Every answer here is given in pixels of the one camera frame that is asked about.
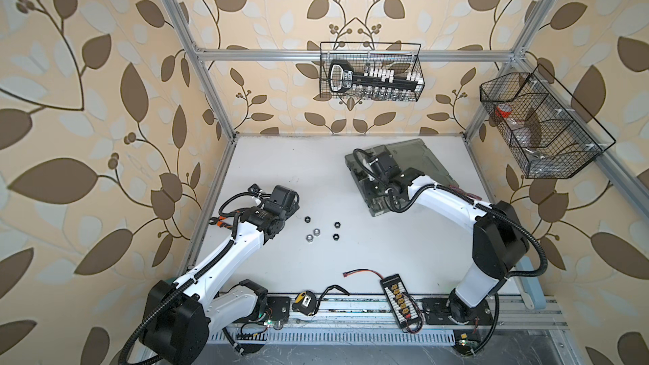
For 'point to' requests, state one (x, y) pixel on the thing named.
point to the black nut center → (337, 225)
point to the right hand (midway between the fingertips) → (366, 189)
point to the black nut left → (307, 219)
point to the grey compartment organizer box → (410, 154)
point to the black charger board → (400, 299)
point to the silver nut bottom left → (309, 237)
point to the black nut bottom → (335, 236)
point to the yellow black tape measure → (305, 302)
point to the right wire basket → (550, 134)
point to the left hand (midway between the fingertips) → (284, 207)
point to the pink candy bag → (462, 192)
